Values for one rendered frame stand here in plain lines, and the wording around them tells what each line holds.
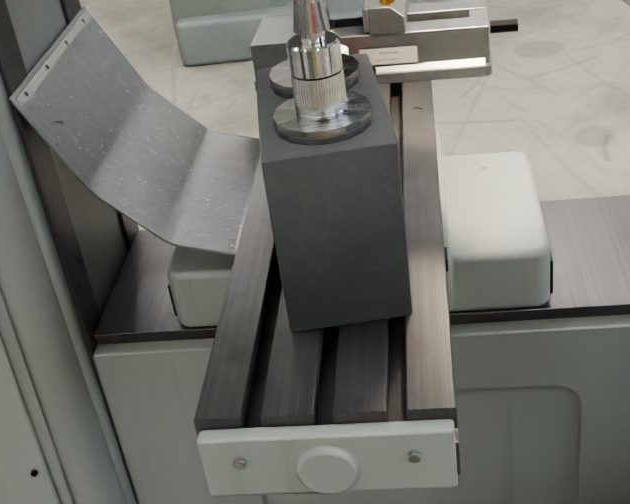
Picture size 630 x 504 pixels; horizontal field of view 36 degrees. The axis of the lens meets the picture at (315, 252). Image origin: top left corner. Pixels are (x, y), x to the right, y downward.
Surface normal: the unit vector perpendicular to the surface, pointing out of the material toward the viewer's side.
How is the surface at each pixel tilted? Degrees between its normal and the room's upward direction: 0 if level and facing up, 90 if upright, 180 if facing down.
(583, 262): 0
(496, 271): 90
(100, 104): 63
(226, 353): 0
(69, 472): 88
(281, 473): 90
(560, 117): 0
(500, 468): 90
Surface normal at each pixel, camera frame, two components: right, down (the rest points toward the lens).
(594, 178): -0.12, -0.84
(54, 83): 0.83, -0.44
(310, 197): 0.07, 0.53
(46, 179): 0.99, -0.07
